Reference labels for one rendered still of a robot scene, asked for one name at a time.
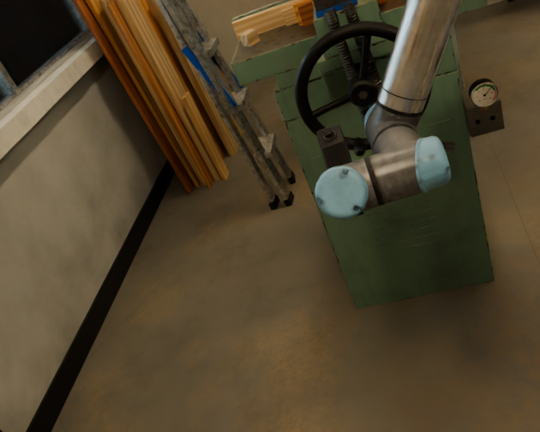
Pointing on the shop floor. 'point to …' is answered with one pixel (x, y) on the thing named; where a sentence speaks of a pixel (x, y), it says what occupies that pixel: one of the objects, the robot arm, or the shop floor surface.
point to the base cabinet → (408, 212)
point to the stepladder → (177, 13)
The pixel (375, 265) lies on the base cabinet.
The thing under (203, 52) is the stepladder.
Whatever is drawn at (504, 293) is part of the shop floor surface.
